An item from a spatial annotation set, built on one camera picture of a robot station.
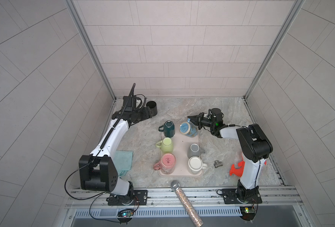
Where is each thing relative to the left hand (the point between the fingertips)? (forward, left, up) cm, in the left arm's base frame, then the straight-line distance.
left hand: (151, 110), depth 83 cm
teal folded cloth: (-23, +16, -18) cm, 34 cm away
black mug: (+13, +2, -13) cm, 18 cm away
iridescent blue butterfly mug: (-8, -22, -7) cm, 24 cm away
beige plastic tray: (-15, -20, -18) cm, 31 cm away
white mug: (-27, -25, -13) cm, 39 cm away
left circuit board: (-48, +8, -15) cm, 51 cm away
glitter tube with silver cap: (-37, -14, -14) cm, 42 cm away
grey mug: (-21, -25, -10) cm, 34 cm away
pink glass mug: (-28, -10, -8) cm, 31 cm away
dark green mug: (-7, -10, -10) cm, 16 cm away
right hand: (0, -22, -7) cm, 23 cm away
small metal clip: (-25, -39, -18) cm, 50 cm away
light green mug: (-18, -9, -9) cm, 22 cm away
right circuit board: (-48, -50, -19) cm, 72 cm away
